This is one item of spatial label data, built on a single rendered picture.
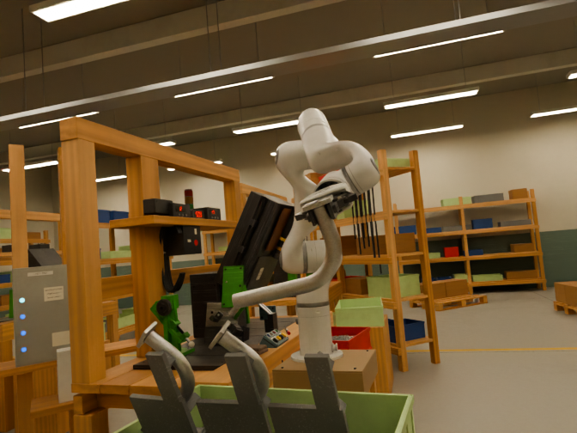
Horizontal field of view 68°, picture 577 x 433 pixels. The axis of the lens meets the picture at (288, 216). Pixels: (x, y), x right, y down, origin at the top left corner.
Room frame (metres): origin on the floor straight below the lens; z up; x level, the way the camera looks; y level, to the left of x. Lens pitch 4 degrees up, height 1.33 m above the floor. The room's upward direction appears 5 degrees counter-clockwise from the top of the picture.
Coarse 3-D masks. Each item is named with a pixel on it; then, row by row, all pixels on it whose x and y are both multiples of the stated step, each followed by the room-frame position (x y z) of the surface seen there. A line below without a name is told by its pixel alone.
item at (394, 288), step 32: (384, 160) 4.49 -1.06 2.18; (416, 160) 4.68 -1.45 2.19; (384, 192) 4.49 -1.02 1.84; (416, 192) 4.67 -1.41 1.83; (352, 224) 5.03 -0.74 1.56; (384, 224) 4.54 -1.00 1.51; (416, 224) 4.71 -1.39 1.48; (352, 256) 5.16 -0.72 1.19; (384, 256) 4.60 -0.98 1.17; (352, 288) 5.34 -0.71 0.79; (384, 288) 4.69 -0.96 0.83; (416, 288) 4.75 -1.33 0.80; (416, 320) 4.86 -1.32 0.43
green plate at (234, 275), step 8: (224, 272) 2.23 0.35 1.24; (232, 272) 2.22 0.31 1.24; (240, 272) 2.20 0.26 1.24; (224, 280) 2.22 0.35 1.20; (232, 280) 2.21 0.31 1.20; (240, 280) 2.19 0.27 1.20; (224, 288) 2.21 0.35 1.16; (232, 288) 2.20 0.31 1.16; (240, 288) 2.18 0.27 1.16; (224, 296) 2.20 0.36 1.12; (224, 304) 2.19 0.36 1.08; (232, 304) 2.18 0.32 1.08
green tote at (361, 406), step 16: (272, 400) 1.20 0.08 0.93; (288, 400) 1.18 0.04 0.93; (304, 400) 1.17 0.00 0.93; (352, 400) 1.12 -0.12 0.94; (368, 400) 1.10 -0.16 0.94; (384, 400) 1.09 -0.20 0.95; (400, 400) 1.07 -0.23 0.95; (192, 416) 1.25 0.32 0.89; (352, 416) 1.12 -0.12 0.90; (368, 416) 1.11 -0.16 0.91; (384, 416) 1.09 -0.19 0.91; (400, 416) 1.08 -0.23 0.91; (128, 432) 1.02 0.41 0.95; (272, 432) 1.21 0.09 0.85; (352, 432) 1.12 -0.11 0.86; (368, 432) 1.11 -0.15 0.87; (384, 432) 1.09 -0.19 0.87; (400, 432) 0.87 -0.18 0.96
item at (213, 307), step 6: (210, 306) 2.24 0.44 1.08; (216, 306) 2.23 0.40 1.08; (210, 312) 2.22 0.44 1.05; (216, 312) 2.21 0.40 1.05; (222, 312) 2.20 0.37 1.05; (222, 318) 2.20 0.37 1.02; (228, 318) 2.19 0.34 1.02; (210, 324) 2.21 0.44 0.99; (216, 324) 2.20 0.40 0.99; (222, 324) 2.18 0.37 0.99
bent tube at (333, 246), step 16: (304, 208) 0.78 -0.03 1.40; (320, 208) 0.78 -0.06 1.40; (320, 224) 0.79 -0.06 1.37; (336, 240) 0.79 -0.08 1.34; (336, 256) 0.80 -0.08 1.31; (320, 272) 0.81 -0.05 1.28; (272, 288) 0.84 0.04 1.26; (288, 288) 0.83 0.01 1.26; (304, 288) 0.83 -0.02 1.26; (240, 304) 0.86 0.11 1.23
